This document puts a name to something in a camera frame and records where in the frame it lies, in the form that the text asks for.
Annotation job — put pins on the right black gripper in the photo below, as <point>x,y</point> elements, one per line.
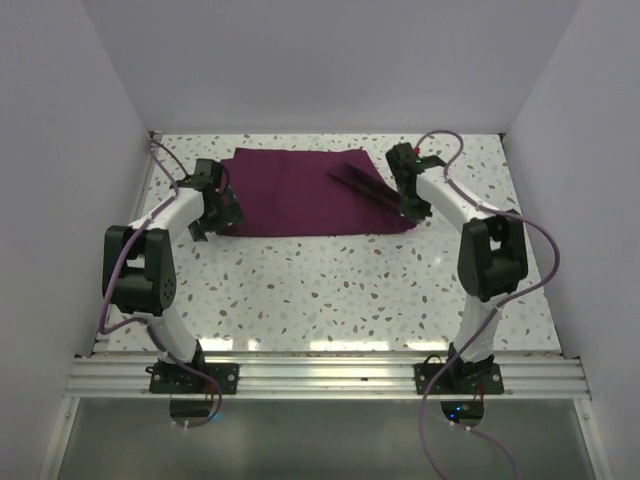
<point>415,213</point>

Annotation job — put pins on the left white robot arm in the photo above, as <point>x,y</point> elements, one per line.
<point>139,280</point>

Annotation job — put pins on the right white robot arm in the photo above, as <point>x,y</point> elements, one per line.
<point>492,261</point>

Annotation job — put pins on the left side aluminium rail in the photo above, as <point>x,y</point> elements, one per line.
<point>123,249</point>

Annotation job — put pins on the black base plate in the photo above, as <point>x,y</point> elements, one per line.
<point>459,379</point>
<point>173,379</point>

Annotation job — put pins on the aluminium frame rail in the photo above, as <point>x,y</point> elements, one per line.
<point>336,376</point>

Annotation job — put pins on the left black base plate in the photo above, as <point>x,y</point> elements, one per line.
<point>173,379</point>

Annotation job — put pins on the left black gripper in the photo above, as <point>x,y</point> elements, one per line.
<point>230,215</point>

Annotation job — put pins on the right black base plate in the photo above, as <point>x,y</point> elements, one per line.
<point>459,379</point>

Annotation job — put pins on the purple cloth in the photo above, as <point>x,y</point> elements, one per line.
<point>312,193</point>

